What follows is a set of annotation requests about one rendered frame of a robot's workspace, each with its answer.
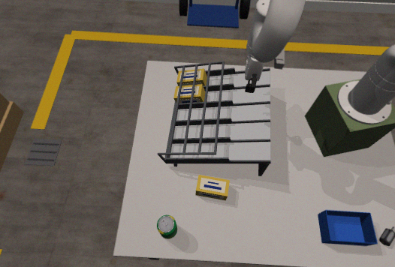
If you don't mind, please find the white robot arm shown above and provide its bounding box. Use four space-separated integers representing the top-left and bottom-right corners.
246 0 395 125

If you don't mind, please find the yellow carton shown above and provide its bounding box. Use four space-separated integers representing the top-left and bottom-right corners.
174 84 205 104
195 175 230 201
176 69 207 86

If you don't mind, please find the blue open tray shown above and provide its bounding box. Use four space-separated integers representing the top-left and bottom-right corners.
318 210 375 246

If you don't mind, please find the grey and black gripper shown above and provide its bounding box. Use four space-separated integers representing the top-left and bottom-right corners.
245 54 264 93

